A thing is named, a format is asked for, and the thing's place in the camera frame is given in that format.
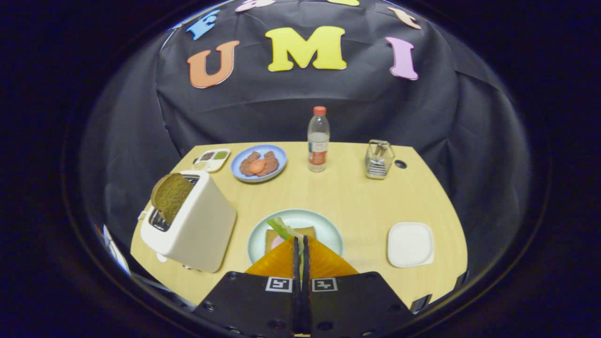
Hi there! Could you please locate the tan bread slice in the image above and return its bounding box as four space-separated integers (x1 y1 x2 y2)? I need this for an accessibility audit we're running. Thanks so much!
265 226 317 254

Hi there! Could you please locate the blue round plate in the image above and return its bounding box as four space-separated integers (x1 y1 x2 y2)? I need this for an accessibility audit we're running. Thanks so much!
231 144 287 183

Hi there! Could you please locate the white square plate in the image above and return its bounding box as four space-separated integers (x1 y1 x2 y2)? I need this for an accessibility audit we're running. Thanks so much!
387 222 434 268

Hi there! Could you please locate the white plastic object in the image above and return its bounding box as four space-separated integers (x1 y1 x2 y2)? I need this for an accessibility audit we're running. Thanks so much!
102 224 132 275

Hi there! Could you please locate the green lettuce leaf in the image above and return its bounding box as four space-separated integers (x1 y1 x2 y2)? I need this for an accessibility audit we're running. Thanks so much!
267 217 305 256

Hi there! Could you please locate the clear bottle with red cap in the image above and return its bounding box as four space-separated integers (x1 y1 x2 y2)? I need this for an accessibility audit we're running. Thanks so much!
308 106 330 172

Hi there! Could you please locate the white seasoning tray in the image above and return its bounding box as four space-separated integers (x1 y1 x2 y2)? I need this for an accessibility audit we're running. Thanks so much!
193 148 231 173

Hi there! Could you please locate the brown toast slice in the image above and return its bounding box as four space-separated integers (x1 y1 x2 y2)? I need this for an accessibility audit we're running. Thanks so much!
151 173 194 224

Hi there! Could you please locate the brown meat patty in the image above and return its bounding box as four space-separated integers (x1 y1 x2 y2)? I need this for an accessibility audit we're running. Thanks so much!
239 151 261 177
261 151 279 177

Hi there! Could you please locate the pale green round plate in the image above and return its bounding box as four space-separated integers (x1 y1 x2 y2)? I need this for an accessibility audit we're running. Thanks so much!
247 209 344 264

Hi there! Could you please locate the metal wire basket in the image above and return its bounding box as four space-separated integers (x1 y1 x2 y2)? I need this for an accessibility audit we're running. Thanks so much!
365 139 395 180

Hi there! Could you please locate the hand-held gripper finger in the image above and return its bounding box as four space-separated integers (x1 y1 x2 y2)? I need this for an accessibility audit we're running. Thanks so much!
302 235 416 338
193 236 302 338

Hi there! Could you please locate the white toaster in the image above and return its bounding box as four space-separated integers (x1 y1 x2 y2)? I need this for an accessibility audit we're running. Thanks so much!
139 170 237 273

